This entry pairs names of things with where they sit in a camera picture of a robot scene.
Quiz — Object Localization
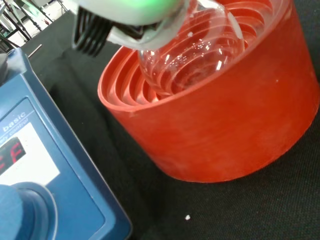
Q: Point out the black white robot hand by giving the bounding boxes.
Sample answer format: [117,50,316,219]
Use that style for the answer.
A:
[67,0,192,58]

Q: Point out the red ribbed flask holder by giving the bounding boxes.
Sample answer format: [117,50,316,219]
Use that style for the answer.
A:
[97,0,320,183]

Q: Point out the black tripod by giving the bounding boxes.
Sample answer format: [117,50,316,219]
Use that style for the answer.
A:
[0,0,55,48]

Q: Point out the blue base heater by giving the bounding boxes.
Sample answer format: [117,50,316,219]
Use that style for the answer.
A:
[0,47,133,240]

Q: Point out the black table cloth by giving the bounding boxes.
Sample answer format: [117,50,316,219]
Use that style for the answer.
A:
[19,0,320,240]

